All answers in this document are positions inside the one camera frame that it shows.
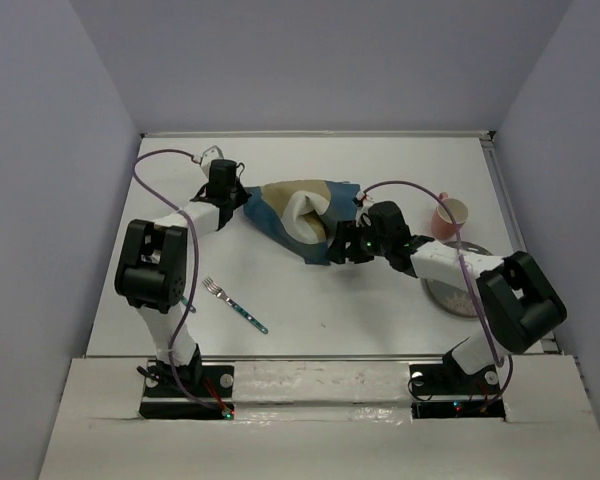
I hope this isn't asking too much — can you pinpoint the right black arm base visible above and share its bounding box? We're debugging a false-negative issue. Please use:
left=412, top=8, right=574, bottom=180
left=407, top=363, right=506, bottom=420

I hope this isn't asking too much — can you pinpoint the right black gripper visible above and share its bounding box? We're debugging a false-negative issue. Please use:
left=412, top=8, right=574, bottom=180
left=322, top=219, right=391, bottom=263

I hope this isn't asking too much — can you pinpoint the spoon with teal handle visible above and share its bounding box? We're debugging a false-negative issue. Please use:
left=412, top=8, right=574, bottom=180
left=180, top=296, right=197, bottom=314

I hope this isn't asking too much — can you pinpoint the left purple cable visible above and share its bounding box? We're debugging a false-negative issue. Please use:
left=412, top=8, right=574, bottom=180
left=132, top=148, right=231, bottom=415

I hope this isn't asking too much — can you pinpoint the purple cable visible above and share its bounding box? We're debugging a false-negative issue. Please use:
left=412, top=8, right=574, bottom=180
left=132, top=148, right=231, bottom=415
left=363, top=179, right=514, bottom=401

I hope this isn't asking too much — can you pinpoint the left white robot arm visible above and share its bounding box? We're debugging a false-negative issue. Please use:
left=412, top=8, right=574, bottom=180
left=114, top=159, right=249, bottom=395

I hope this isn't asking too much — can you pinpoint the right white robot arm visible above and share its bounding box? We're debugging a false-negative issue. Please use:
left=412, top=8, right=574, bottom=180
left=327, top=201, right=567, bottom=392

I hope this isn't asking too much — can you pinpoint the fork with teal handle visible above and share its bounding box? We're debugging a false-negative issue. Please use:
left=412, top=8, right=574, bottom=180
left=202, top=277, right=269, bottom=335

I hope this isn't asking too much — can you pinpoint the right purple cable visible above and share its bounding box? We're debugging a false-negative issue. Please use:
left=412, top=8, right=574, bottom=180
left=363, top=179, right=514, bottom=401

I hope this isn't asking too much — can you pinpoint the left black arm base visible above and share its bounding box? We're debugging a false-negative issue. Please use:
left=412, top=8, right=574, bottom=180
left=136, top=361, right=235, bottom=421

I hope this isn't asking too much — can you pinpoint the pink cup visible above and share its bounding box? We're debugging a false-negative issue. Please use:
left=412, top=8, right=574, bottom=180
left=430, top=192, right=469, bottom=240

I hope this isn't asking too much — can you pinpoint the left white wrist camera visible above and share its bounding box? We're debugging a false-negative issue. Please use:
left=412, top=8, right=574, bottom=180
left=192, top=145, right=225, bottom=174

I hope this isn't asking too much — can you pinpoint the blue beige checked cloth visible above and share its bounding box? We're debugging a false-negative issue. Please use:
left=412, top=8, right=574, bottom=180
left=243, top=179, right=361, bottom=265

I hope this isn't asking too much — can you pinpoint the dark patterned plate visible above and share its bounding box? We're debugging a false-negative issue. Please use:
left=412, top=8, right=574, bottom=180
left=421, top=241, right=492, bottom=319

